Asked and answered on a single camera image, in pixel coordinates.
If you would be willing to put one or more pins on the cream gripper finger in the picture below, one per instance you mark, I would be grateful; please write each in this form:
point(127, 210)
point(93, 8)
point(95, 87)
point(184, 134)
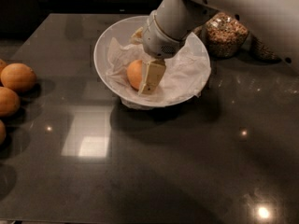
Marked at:
point(136, 37)
point(152, 73)

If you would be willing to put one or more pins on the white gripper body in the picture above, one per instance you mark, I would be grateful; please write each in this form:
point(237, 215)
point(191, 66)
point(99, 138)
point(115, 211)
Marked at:
point(156, 40)

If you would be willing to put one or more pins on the orange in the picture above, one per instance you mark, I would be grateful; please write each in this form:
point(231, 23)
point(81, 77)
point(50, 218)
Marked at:
point(9, 102)
point(134, 73)
point(18, 77)

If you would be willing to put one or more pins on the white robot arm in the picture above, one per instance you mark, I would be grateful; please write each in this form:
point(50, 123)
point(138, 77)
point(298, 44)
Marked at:
point(274, 22)

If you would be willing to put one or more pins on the white bowl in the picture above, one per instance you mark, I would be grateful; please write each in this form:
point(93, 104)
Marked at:
point(121, 30)

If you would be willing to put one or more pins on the white paper sheet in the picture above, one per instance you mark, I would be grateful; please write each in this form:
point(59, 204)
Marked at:
point(185, 76)

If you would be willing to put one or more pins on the glass jar left grains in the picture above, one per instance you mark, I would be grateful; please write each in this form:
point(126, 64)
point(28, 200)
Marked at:
point(198, 31)

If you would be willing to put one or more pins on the glass jar grains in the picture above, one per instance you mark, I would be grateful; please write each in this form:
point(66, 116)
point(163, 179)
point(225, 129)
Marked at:
point(223, 36)
point(198, 31)
point(261, 52)

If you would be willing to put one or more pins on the glass jar middle grains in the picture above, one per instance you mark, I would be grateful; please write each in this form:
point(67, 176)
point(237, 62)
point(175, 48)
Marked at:
point(223, 36)

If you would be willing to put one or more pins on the glass jar right grains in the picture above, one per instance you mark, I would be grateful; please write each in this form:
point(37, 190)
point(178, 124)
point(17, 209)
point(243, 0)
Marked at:
point(261, 52)

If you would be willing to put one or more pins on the orange lower left edge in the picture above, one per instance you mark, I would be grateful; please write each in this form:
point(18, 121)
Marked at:
point(3, 132)

